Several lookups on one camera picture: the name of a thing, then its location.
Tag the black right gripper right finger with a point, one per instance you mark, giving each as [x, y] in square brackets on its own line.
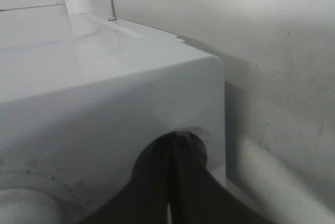
[196, 197]

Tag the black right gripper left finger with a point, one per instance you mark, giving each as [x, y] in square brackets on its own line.
[145, 198]

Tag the white microwave oven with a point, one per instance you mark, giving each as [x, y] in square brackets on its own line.
[82, 96]

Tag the white lower microwave knob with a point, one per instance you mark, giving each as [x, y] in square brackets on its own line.
[25, 206]

